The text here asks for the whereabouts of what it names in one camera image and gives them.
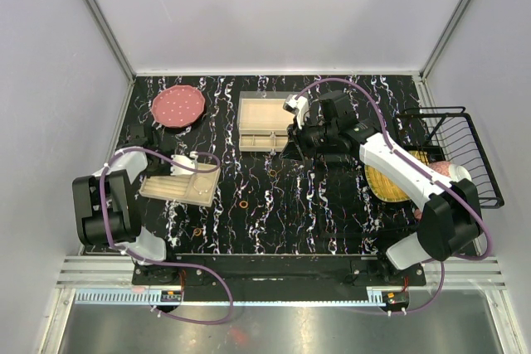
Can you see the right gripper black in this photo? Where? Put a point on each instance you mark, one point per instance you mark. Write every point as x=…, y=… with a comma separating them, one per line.
x=299, y=136

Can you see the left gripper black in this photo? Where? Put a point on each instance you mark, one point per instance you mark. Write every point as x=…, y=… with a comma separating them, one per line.
x=166, y=172

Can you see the beige jewelry box with drawers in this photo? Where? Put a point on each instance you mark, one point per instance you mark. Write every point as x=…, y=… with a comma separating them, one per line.
x=262, y=122

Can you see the beige jewelry tray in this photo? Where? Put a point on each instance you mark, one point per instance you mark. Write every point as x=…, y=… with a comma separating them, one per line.
x=198, y=189

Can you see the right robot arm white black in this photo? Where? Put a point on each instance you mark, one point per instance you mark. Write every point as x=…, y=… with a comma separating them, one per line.
x=450, y=209

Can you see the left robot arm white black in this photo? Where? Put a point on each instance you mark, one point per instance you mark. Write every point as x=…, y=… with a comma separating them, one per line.
x=119, y=201

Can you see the pink dotted plate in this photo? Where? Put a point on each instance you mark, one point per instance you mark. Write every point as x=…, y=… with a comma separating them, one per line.
x=178, y=106

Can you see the yellow woven bamboo plate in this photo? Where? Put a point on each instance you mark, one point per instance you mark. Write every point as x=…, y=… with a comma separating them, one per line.
x=386, y=182

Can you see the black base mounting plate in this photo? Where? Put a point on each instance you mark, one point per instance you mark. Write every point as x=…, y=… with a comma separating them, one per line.
x=280, y=278

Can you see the pink patterned cup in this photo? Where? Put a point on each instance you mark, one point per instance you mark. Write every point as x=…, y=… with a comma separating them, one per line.
x=418, y=214

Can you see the pink floral ceramic bowl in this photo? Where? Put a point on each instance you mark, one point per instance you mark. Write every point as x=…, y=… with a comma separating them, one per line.
x=451, y=171

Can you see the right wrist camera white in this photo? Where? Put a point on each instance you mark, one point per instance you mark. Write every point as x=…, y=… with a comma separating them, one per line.
x=298, y=105

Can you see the black wire dish rack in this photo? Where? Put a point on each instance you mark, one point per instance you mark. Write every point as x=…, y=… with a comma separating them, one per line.
x=350, y=208

